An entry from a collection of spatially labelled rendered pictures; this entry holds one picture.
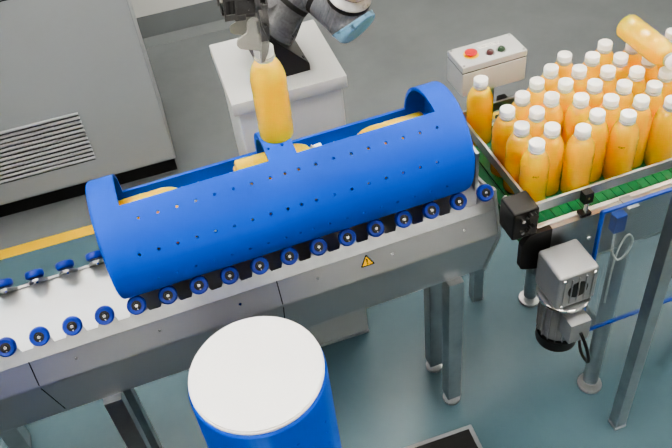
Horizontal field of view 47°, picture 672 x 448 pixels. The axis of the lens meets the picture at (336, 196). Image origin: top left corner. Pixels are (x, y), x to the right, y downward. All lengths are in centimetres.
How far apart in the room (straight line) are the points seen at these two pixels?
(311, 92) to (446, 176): 47
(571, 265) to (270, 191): 77
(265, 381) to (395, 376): 126
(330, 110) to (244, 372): 86
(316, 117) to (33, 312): 89
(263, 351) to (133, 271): 34
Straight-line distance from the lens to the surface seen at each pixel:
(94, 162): 362
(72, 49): 330
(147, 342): 195
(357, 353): 287
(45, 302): 204
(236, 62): 223
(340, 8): 199
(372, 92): 400
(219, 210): 172
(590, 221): 210
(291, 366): 160
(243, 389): 159
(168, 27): 471
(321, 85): 211
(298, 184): 174
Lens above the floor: 235
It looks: 43 degrees down
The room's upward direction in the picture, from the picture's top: 7 degrees counter-clockwise
